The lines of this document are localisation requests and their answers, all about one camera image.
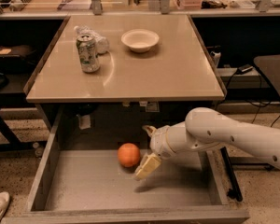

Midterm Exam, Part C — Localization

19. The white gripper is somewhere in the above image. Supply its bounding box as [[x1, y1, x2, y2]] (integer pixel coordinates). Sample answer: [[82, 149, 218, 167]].
[[133, 125, 175, 181]]

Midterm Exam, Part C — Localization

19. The orange fruit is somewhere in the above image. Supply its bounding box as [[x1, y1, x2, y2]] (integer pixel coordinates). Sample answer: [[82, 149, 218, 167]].
[[118, 143, 140, 167]]

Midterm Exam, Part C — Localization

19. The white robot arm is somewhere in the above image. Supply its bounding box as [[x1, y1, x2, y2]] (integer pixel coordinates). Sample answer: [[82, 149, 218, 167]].
[[134, 107, 280, 180]]

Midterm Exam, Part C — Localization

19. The open grey drawer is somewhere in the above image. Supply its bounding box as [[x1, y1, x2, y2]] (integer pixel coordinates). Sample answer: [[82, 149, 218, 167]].
[[2, 105, 249, 224]]

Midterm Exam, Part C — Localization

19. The black floor bar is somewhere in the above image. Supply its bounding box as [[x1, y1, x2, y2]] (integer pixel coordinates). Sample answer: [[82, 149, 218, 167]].
[[220, 147, 243, 202]]

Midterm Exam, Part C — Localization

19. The green white soda can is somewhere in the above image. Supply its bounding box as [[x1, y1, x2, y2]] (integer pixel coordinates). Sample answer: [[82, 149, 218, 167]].
[[76, 34, 100, 73]]

